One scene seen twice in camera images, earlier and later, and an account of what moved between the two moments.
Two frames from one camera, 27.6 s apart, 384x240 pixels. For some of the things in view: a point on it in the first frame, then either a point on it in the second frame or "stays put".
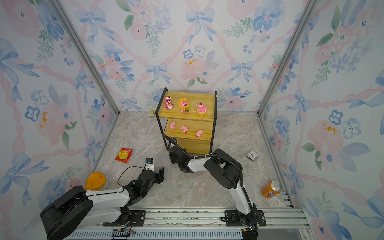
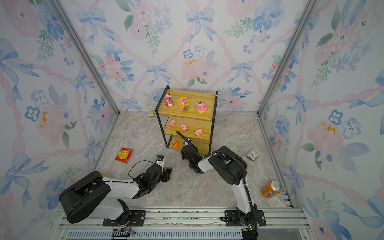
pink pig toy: [199, 133] stays put
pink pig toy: [184, 128] stays put
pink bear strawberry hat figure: [168, 103] stays put
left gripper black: [160, 175] → [167, 174]
